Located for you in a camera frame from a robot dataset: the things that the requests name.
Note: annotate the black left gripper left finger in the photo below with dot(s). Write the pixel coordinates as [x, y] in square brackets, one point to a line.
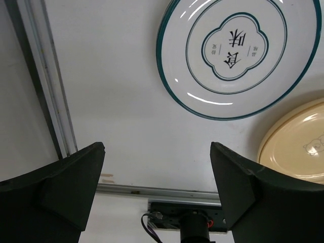
[52, 203]

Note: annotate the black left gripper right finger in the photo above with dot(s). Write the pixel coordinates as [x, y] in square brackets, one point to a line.
[263, 205]

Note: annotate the yellow plate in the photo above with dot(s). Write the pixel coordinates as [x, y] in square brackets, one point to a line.
[294, 144]

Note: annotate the aluminium rail left side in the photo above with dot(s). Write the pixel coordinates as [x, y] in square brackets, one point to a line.
[32, 27]

